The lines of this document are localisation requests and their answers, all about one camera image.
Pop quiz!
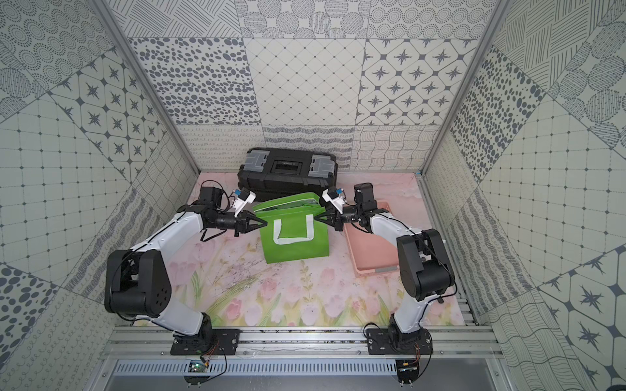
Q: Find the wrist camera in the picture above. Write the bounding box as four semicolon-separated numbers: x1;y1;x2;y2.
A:
322;187;346;213
232;188;256;218

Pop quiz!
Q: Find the black plastic toolbox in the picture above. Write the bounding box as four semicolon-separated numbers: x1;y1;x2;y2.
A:
237;148;338;201

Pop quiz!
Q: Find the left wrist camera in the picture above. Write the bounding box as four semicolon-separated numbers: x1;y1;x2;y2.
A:
232;188;256;218

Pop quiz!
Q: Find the pink plastic basket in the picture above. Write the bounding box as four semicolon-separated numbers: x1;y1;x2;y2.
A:
344;223;399;277

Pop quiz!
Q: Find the right controller board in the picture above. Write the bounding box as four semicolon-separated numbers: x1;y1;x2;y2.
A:
395;360;421;385

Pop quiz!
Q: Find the left controller board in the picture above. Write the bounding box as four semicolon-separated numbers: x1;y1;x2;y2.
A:
184;361;210;386

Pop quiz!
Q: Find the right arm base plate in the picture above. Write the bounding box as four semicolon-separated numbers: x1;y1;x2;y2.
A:
365;327;434;355

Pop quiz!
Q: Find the green insulated delivery bag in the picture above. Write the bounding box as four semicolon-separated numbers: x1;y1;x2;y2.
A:
253;192;330;264

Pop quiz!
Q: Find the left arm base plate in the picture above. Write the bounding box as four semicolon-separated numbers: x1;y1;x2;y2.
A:
170;328;241;356

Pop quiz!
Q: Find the controller board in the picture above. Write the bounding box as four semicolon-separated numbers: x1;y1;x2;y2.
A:
184;361;210;386
395;360;421;385

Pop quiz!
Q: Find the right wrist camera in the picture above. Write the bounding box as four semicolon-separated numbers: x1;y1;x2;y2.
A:
322;187;346;213

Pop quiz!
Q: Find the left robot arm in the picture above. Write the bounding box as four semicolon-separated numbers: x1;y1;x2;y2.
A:
104;187;267;355

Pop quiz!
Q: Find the aluminium mounting rail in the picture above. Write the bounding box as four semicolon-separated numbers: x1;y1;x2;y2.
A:
103;326;504;359

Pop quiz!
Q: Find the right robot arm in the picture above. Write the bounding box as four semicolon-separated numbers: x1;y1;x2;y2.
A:
315;182;458;355

